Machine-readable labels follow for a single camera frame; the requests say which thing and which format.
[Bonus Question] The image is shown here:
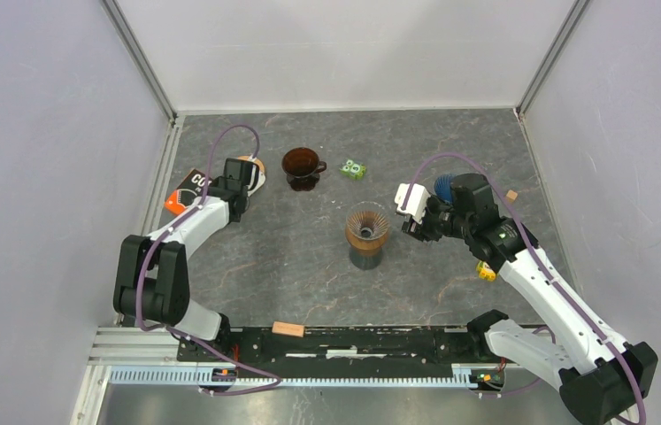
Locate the yellow owl block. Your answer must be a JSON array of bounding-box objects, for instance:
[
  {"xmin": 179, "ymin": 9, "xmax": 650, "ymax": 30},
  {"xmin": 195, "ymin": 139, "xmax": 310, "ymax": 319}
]
[{"xmin": 476, "ymin": 261, "xmax": 497, "ymax": 282}]

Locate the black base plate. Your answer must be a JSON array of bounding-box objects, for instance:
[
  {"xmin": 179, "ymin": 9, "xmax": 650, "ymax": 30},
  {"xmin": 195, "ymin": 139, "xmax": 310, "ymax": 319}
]
[{"xmin": 176, "ymin": 326, "xmax": 507, "ymax": 380}]

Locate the coffee filter box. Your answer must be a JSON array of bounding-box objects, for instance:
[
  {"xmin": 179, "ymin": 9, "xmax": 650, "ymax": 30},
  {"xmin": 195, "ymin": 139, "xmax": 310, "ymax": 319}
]
[{"xmin": 164, "ymin": 168, "xmax": 212, "ymax": 216}]

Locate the small wooden cube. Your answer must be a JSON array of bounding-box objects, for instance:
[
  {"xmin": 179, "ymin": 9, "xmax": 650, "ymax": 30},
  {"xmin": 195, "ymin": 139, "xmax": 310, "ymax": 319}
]
[{"xmin": 505, "ymin": 190, "xmax": 518, "ymax": 204}]

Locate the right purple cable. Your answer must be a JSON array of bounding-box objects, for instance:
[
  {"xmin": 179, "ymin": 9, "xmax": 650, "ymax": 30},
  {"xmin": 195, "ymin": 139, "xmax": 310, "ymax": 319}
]
[{"xmin": 412, "ymin": 152, "xmax": 649, "ymax": 425}]

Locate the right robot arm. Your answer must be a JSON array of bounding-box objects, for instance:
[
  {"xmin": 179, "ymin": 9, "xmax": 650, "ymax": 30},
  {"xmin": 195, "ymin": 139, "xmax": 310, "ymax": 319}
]
[{"xmin": 395, "ymin": 174, "xmax": 658, "ymax": 424}]

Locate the green monster block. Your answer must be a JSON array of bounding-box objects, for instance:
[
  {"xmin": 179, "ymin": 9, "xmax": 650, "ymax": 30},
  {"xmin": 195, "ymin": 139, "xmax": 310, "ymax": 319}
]
[{"xmin": 340, "ymin": 159, "xmax": 366, "ymax": 180}]

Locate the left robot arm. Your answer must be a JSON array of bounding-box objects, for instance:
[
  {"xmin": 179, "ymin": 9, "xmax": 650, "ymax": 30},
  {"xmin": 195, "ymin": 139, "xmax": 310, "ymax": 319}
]
[{"xmin": 112, "ymin": 156, "xmax": 266, "ymax": 361}]

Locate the purple cable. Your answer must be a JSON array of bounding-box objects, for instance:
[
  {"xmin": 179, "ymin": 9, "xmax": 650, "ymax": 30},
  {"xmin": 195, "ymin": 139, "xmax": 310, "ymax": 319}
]
[
  {"xmin": 412, "ymin": 152, "xmax": 649, "ymax": 425},
  {"xmin": 134, "ymin": 124, "xmax": 282, "ymax": 398}
]

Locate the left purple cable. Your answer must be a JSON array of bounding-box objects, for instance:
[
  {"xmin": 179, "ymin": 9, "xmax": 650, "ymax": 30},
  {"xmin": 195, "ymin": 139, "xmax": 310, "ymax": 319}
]
[{"xmin": 134, "ymin": 124, "xmax": 282, "ymax": 398}]

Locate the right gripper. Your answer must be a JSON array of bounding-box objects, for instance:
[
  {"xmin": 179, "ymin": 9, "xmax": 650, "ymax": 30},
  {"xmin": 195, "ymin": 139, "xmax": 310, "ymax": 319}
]
[{"xmin": 401, "ymin": 194, "xmax": 473, "ymax": 247}]

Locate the brown glass dripper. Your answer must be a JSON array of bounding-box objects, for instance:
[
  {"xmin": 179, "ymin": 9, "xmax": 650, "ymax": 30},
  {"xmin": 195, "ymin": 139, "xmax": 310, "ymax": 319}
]
[{"xmin": 281, "ymin": 147, "xmax": 327, "ymax": 191}]

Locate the blue glass dripper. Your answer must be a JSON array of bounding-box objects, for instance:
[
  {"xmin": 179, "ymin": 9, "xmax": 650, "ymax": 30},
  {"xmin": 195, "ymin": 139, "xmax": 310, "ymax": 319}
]
[{"xmin": 434, "ymin": 174, "xmax": 456, "ymax": 204}]

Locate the wooden rectangular block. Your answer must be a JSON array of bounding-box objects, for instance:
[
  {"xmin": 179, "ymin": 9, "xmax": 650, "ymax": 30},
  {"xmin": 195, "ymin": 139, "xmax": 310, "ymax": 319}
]
[{"xmin": 272, "ymin": 321, "xmax": 305, "ymax": 337}]

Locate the aluminium frame rail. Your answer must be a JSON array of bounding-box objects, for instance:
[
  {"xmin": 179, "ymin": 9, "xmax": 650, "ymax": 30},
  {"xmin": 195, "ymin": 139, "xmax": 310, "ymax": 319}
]
[{"xmin": 70, "ymin": 328, "xmax": 234, "ymax": 424}]

